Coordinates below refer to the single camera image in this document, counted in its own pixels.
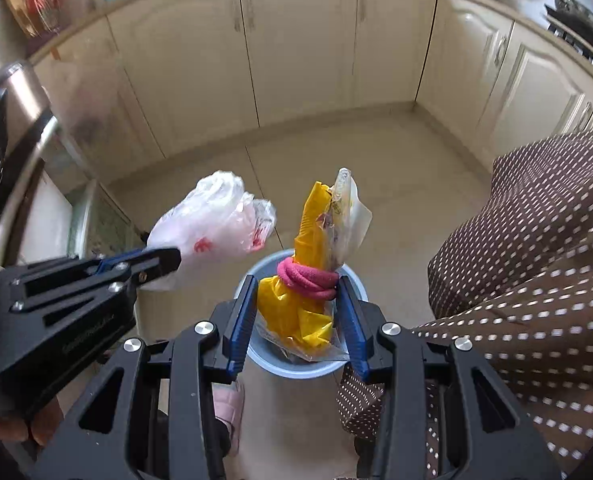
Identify cream cabinet under stove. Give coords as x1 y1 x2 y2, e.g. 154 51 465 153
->
417 0 593 171

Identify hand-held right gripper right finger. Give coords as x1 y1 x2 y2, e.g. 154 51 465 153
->
337 276 562 480

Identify yellow plastic bag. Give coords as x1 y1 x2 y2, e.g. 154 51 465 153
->
255 181 350 362

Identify brown dotted dress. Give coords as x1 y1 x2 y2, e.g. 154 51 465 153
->
337 127 593 480

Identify person's left hand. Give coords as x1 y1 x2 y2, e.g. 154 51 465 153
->
0 401 64 448

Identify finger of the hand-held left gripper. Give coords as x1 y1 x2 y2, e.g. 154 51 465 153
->
93 248 150 274
125 246 183 289

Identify blue plastic bin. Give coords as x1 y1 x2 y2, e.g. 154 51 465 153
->
234 247 368 380

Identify stainless steel refrigerator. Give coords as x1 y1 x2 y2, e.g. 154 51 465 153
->
0 60 77 266

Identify long cream kitchen cabinet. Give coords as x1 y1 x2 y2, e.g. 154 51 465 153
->
29 0 440 181

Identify clear printed wrapper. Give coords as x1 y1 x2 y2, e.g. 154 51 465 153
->
321 166 373 273

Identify white plastic bag red print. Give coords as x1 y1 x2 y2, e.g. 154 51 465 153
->
146 170 277 293

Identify pink slipper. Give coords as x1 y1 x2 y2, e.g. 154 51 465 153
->
211 379 247 458

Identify glass door floor cabinet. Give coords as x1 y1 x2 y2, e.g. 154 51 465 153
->
66 180 147 261

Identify clear hanging plastic bag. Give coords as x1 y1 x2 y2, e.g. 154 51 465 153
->
51 57 127 171

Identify red wire rack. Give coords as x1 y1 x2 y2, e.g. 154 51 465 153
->
26 0 70 36

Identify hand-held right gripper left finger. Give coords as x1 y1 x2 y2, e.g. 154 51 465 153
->
29 274 260 480

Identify pink hair tie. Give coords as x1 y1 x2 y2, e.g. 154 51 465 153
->
276 255 338 302

